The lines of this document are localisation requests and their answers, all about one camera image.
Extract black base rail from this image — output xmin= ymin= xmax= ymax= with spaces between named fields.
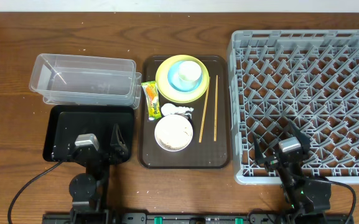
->
xmin=41 ymin=211 xmax=354 ymax=224

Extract grey dishwasher rack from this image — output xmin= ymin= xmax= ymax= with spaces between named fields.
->
xmin=227 ymin=29 xmax=359 ymax=185

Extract white tissue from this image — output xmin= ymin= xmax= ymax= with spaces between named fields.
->
xmin=161 ymin=103 xmax=194 ymax=119

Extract rice grains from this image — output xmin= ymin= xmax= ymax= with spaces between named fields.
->
xmin=156 ymin=115 xmax=193 ymax=149

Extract green orange snack wrapper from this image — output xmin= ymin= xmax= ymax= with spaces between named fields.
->
xmin=141 ymin=81 xmax=162 ymax=121

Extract black rectangular tray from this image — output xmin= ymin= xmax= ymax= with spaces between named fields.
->
xmin=42 ymin=105 xmax=134 ymax=162

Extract white bowl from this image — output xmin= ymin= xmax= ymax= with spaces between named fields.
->
xmin=154 ymin=114 xmax=194 ymax=152

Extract yellow plate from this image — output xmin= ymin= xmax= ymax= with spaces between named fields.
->
xmin=155 ymin=55 xmax=210 ymax=103

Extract clear plastic bin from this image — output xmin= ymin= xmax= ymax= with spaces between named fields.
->
xmin=29 ymin=54 xmax=142 ymax=110

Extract white cup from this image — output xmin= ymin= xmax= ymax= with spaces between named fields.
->
xmin=177 ymin=61 xmax=202 ymax=91

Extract light blue bowl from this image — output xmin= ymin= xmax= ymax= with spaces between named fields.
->
xmin=167 ymin=60 xmax=202 ymax=92

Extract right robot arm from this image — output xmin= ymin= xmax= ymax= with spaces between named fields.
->
xmin=253 ymin=123 xmax=331 ymax=223

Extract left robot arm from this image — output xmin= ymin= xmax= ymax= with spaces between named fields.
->
xmin=69 ymin=124 xmax=131 ymax=223

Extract left wooden chopstick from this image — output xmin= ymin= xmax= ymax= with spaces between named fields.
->
xmin=198 ymin=79 xmax=210 ymax=143

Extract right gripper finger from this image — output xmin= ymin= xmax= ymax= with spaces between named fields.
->
xmin=288 ymin=122 xmax=311 ymax=148
xmin=253 ymin=135 xmax=266 ymax=165

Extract dark brown serving tray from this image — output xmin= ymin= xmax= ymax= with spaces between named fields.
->
xmin=138 ymin=55 xmax=231 ymax=169

